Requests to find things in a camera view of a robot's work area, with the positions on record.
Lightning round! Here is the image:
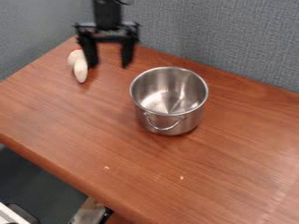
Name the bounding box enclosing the table leg bracket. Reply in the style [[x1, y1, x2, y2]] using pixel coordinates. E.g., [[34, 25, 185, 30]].
[[68, 197, 113, 224]]

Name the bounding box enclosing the stainless steel pot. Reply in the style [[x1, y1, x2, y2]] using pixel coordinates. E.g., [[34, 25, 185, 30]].
[[129, 66, 209, 136]]

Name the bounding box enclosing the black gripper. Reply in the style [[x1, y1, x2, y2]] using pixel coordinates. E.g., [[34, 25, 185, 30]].
[[73, 0, 138, 68]]

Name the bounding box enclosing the white toy mushroom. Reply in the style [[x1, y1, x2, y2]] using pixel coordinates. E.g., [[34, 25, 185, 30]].
[[68, 49, 88, 83]]

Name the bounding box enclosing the white and black floor object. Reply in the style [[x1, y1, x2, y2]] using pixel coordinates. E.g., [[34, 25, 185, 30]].
[[0, 202, 40, 224]]

